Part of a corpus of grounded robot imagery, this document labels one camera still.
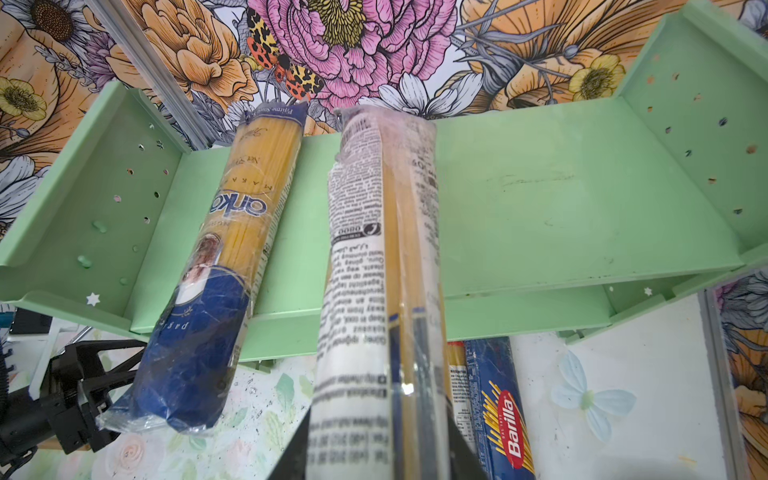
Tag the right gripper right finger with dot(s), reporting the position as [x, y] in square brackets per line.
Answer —
[464, 464]

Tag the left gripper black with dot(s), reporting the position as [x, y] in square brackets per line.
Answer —
[74, 392]

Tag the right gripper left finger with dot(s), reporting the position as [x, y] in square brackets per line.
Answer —
[292, 463]

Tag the clear white-label spaghetti bag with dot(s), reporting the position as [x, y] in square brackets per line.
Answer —
[380, 408]

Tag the blue-bottom Arko spaghetti bag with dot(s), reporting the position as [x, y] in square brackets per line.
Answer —
[187, 368]

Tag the green wooden shelf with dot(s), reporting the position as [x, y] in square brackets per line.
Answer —
[572, 218]

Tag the blue Barilla spaghetti box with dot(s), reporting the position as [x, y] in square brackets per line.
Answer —
[500, 431]

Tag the red spaghetti bag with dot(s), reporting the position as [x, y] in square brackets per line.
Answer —
[460, 392]

